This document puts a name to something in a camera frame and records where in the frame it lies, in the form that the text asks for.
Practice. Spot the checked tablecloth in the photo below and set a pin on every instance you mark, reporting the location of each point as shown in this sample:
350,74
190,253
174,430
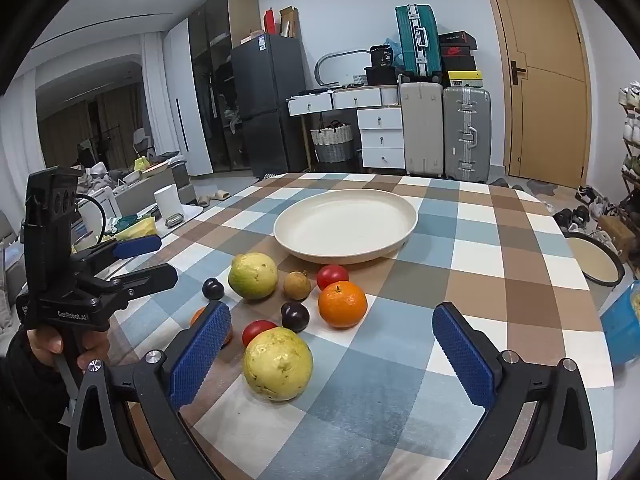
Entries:
400,360

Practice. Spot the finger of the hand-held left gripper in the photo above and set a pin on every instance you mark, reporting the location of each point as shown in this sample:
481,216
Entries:
150,277
137,246

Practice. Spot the person's left hand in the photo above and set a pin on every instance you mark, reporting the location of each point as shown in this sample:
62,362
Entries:
45,344

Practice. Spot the cream round plate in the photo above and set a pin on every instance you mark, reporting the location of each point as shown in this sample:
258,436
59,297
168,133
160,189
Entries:
345,227

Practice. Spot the white wardrobe panel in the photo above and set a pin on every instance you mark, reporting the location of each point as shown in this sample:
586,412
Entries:
182,95

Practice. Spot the orange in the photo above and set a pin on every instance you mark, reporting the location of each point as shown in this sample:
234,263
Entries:
199,316
342,304

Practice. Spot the black printed box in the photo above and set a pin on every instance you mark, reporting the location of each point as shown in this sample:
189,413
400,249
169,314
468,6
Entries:
382,55

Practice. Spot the red tomato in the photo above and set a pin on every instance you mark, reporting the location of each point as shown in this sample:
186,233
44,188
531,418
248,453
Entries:
332,276
256,331

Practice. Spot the teal suitcase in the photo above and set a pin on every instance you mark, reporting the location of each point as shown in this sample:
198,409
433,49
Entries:
417,42

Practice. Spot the shoe rack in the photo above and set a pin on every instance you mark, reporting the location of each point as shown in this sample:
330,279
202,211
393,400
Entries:
631,140

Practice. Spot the beige slippers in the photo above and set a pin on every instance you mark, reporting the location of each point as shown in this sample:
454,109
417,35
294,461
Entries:
215,196

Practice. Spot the grey slippers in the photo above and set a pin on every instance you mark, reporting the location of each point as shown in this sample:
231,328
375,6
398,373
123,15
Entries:
500,181

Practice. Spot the wooden door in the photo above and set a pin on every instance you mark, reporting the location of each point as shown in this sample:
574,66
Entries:
542,75

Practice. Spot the grey low table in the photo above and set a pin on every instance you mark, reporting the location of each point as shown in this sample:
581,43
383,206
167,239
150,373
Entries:
150,187

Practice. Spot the silver oval mirror frame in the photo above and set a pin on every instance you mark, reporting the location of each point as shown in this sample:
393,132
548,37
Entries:
345,52

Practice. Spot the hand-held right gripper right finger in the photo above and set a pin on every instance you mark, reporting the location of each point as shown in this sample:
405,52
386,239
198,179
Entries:
465,355

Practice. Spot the open cardboard box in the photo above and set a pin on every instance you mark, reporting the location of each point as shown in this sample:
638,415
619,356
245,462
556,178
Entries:
289,21

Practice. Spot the dark glass wardrobe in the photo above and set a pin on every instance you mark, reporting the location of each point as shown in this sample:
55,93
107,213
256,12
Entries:
215,85

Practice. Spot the small metal tin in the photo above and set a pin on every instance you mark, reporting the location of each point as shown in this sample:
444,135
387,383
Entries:
174,220

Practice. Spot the brown cardboard box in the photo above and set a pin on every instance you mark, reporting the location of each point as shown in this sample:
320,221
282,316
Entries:
617,232

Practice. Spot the white dressing table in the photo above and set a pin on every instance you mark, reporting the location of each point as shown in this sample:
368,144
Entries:
350,99

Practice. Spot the silver suitcase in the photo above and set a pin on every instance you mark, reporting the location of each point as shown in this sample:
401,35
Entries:
467,132

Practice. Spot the brown longan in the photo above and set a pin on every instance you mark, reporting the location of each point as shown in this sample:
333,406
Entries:
297,285

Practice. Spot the cream basin black rim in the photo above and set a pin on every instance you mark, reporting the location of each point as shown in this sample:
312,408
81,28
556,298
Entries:
595,260

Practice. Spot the dark grey refrigerator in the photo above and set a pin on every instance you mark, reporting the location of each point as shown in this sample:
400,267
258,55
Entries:
270,105

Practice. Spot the white cylinder bin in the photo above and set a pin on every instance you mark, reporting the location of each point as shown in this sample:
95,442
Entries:
166,202

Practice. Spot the black crate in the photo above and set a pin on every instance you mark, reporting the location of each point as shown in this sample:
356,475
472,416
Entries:
380,76

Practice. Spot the yellow and black box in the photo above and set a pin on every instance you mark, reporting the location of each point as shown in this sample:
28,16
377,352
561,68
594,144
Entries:
465,76

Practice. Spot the grey floor mat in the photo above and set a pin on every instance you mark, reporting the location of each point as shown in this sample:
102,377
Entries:
542,187

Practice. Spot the dark purple plum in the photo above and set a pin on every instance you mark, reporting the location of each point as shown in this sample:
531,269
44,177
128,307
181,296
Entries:
295,316
212,288

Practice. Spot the person's left forearm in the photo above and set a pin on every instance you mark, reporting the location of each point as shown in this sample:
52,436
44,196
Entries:
25,410

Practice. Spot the flat cardboard box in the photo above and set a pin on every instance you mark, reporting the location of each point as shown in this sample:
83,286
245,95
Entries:
252,37

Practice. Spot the blue plastic bag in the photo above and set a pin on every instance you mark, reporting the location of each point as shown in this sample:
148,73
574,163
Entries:
397,50

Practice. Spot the white curtain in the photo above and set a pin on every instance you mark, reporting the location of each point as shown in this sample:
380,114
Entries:
150,95

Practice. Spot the yellow cloth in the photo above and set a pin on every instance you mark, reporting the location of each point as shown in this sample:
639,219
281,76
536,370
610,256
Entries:
132,230

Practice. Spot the white box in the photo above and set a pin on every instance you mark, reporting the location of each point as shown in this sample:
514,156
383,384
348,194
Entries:
100,207

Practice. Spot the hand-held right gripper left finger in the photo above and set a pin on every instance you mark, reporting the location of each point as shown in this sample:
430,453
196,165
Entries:
200,355

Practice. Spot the beige suitcase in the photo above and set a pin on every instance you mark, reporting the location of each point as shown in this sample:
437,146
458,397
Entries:
421,127

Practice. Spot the woven grey basket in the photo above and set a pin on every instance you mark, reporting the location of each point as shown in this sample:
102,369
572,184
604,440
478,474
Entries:
332,142

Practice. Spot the pile of shoes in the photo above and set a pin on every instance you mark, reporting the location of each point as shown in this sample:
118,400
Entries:
580,210

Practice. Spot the green guava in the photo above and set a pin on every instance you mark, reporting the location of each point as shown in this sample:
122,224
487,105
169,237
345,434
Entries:
252,276

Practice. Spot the yellow guava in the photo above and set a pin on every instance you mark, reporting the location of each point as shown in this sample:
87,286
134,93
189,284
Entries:
277,362

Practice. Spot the plain black shoe box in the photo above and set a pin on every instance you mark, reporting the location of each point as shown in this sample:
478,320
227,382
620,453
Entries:
459,63

